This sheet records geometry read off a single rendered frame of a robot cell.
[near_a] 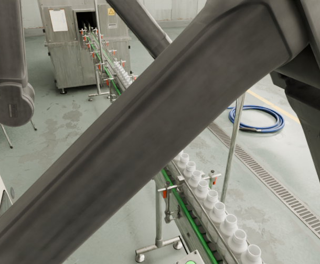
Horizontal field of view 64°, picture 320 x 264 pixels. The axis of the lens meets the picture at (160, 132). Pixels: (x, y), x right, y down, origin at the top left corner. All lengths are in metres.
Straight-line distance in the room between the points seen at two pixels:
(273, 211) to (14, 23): 2.42
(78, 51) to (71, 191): 4.50
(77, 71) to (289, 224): 3.82
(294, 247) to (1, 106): 2.24
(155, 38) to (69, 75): 4.16
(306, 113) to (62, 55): 4.47
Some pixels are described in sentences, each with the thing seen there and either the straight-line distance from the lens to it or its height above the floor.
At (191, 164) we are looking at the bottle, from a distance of 1.09.
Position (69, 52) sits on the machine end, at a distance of 4.64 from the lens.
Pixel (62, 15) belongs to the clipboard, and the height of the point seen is 1.27.
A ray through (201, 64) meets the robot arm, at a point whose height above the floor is 1.78.
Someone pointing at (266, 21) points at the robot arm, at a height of 1.81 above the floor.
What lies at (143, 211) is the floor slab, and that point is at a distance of 2.42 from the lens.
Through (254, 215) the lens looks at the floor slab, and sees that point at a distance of 2.53.
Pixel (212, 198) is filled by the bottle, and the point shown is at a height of 1.16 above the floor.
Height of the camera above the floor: 1.83
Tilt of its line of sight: 32 degrees down
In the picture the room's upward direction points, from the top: straight up
